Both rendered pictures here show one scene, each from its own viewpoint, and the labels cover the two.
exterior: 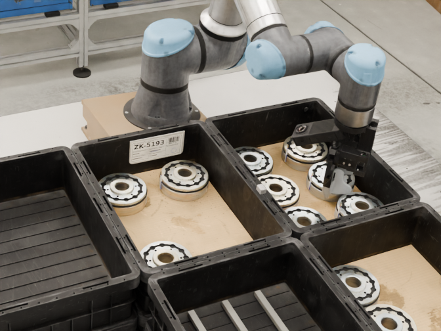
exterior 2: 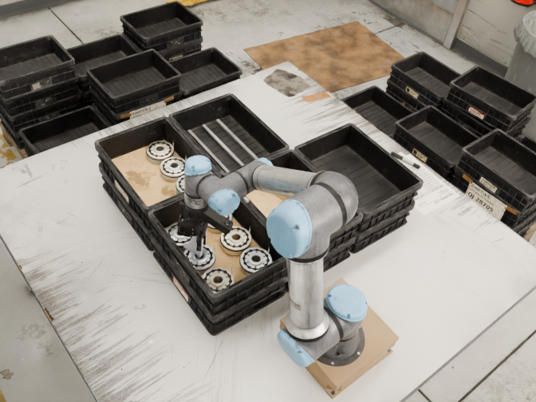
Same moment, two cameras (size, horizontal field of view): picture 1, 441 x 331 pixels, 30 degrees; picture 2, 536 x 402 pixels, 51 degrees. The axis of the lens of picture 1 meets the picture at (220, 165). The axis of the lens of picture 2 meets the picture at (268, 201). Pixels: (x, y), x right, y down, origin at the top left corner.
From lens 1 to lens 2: 2.56 m
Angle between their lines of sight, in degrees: 97
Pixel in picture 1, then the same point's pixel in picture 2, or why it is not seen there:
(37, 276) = not seen: hidden behind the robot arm
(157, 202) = not seen: hidden behind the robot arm
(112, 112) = (369, 325)
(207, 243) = (269, 207)
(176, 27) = (343, 300)
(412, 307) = (157, 188)
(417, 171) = (112, 367)
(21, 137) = (427, 332)
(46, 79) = not seen: outside the picture
